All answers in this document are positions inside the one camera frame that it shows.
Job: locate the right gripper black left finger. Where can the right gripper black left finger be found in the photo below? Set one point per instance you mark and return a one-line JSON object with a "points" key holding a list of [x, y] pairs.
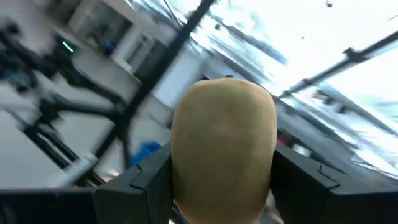
{"points": [[140, 196]]}

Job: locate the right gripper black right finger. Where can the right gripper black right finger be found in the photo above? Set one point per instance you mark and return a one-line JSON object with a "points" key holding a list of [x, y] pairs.
{"points": [[304, 193]]}

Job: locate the brown green toy kiwi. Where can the brown green toy kiwi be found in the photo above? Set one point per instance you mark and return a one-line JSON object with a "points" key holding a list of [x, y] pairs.
{"points": [[224, 149]]}

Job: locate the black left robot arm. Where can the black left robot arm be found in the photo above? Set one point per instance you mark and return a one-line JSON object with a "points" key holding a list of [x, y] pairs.
{"points": [[59, 63]]}

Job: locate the blue background object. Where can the blue background object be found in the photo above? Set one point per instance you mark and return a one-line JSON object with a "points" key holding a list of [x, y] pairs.
{"points": [[144, 153]]}

